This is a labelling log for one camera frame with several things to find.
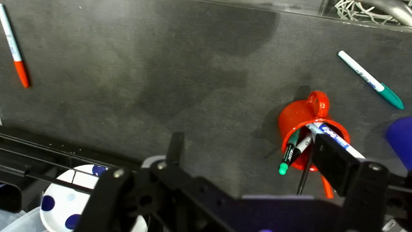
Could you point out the white black-band marker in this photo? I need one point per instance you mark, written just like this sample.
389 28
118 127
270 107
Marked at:
303 148

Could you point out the blue plastic cup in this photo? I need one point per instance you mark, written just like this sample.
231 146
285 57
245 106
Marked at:
401 142

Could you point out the white blue-print marker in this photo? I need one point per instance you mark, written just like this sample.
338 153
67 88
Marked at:
339 139

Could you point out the black barrel green-tip marker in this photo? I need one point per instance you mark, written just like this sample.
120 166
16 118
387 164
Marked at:
289 155

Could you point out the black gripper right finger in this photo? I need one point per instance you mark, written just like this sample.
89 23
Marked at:
361 188

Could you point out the red mug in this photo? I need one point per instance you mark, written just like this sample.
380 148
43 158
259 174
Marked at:
297 117

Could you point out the green capped white marker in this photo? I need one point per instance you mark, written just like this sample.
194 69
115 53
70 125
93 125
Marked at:
369 78

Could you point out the red capped white marker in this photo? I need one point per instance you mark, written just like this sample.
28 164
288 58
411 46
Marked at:
15 49

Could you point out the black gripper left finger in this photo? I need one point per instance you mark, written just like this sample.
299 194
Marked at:
142 201

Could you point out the white blue-dotted bowl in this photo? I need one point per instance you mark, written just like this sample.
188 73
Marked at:
65 201

